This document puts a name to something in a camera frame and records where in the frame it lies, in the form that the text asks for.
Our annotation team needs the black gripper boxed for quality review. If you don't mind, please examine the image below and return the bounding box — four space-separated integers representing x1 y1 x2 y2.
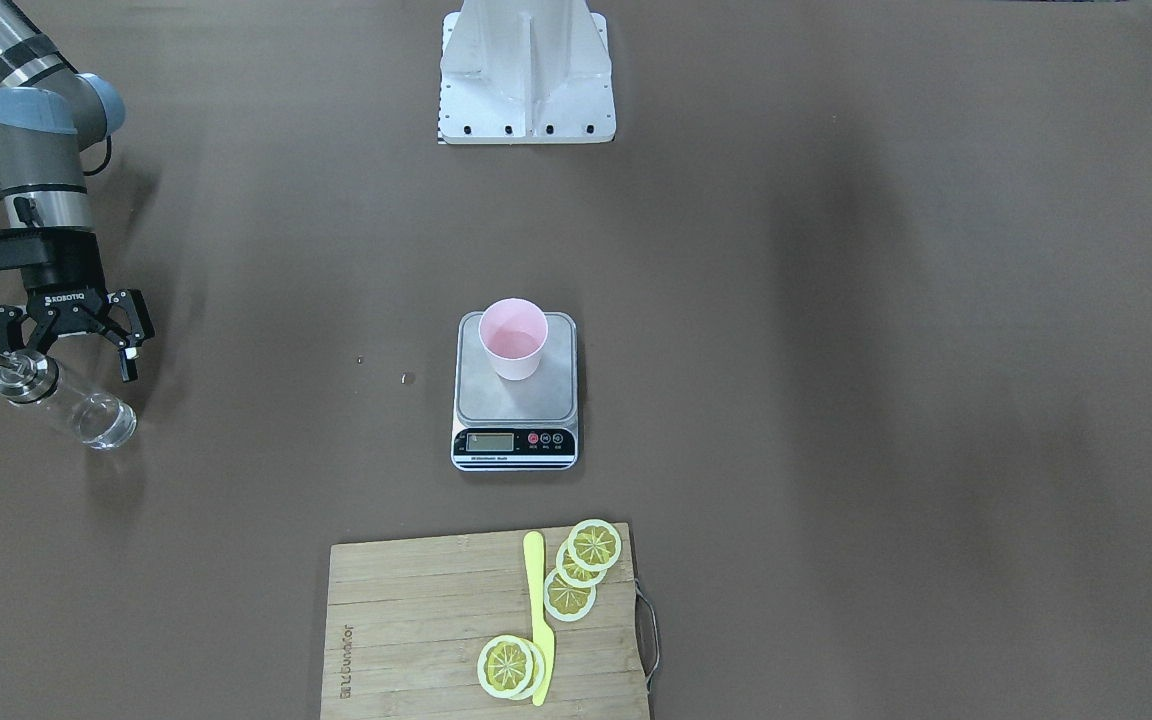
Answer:
0 232 156 382

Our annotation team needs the glass sauce bottle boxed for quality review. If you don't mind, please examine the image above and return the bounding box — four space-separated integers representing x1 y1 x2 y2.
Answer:
0 348 138 450

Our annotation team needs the pink plastic cup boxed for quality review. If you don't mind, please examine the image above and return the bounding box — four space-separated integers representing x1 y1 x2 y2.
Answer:
477 300 550 381

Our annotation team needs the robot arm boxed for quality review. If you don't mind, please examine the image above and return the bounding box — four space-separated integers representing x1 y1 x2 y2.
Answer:
0 1 154 382

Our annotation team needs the digital kitchen scale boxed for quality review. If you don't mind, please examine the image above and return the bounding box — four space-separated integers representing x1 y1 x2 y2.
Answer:
450 311 579 471

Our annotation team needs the bamboo cutting board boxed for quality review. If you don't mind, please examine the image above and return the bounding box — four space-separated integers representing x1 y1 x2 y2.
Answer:
319 521 652 719

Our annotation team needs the yellow plastic knife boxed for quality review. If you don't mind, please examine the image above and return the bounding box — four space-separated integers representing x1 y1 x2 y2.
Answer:
524 530 556 707

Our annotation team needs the lemon slice top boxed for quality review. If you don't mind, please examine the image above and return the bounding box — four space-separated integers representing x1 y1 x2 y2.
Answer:
567 520 623 573

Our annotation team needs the lemon slice under front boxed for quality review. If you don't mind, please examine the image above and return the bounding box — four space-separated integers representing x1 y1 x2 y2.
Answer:
511 641 547 702

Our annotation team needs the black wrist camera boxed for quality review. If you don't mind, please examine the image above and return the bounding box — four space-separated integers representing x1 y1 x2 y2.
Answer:
0 232 50 272

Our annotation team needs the white pedestal base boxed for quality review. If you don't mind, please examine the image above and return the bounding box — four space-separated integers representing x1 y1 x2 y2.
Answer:
435 1 617 145

